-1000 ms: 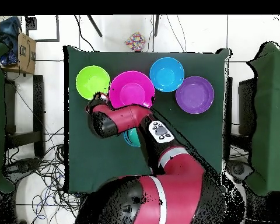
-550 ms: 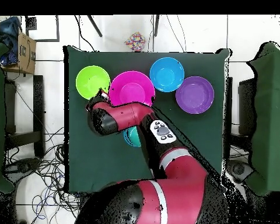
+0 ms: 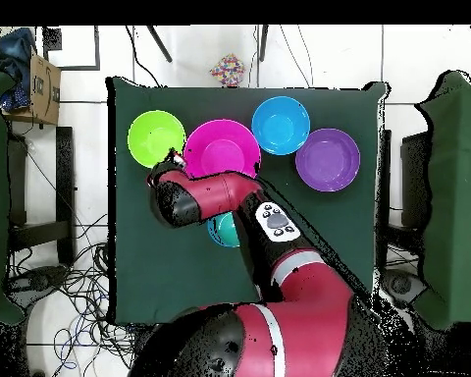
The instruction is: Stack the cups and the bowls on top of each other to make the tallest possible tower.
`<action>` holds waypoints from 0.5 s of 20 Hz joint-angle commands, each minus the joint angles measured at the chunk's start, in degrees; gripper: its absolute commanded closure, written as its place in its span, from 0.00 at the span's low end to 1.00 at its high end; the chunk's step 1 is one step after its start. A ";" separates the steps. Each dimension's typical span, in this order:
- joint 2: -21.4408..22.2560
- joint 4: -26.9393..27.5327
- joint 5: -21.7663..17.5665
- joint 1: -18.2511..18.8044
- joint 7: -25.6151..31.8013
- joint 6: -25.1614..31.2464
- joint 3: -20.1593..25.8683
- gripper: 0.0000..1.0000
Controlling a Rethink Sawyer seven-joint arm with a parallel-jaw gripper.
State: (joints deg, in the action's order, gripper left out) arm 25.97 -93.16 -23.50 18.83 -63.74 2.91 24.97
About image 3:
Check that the large green bowl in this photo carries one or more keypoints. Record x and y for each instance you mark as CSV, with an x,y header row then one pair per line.
x,y
155,137

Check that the large pink bowl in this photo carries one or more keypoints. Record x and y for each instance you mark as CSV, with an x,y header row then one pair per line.
x,y
220,149

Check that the small light blue bowl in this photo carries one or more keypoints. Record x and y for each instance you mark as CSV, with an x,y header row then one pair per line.
x,y
224,232

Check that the purple bowl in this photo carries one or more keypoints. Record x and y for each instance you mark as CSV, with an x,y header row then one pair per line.
x,y
327,160

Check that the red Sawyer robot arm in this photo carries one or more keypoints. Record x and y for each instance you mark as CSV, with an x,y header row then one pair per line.
x,y
282,322

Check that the dark green table cloth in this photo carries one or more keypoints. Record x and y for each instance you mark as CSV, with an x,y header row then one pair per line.
x,y
157,259

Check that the multicoloured bundle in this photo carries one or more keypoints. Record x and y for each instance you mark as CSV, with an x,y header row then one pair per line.
x,y
228,69

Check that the large blue bowl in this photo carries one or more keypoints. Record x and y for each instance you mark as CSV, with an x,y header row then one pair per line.
x,y
280,126

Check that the cardboard box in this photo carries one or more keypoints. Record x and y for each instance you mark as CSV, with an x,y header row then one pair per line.
x,y
43,86

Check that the blue cloth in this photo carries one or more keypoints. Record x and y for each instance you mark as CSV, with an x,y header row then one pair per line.
x,y
16,47

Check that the black bench frame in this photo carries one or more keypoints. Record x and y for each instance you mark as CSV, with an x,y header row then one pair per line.
x,y
65,188

